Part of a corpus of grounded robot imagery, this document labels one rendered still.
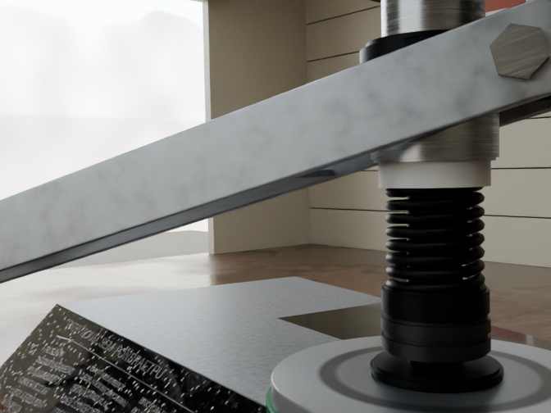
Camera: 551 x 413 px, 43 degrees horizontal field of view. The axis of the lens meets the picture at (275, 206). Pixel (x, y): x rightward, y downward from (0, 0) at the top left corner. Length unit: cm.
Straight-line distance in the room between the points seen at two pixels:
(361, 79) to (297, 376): 19
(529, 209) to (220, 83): 393
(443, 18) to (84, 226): 27
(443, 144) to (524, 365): 17
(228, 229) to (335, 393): 843
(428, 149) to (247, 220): 861
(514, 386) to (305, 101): 21
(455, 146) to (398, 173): 4
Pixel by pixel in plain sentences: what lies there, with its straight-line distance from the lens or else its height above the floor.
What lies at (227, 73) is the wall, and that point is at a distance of 892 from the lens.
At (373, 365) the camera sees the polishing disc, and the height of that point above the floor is 90.
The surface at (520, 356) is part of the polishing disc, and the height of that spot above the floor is 90.
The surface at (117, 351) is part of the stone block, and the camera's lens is 71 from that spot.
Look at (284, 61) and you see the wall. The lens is 953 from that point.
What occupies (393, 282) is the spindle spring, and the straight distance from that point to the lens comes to 45.
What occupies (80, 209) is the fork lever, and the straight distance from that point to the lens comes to 50.
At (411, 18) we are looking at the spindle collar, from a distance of 44.
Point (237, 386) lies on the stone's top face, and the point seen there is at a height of 87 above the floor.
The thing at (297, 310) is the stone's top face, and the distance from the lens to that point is 81.
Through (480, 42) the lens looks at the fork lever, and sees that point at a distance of 40.
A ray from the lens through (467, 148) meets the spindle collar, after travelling 42.
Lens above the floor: 103
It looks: 3 degrees down
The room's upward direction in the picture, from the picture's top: 1 degrees counter-clockwise
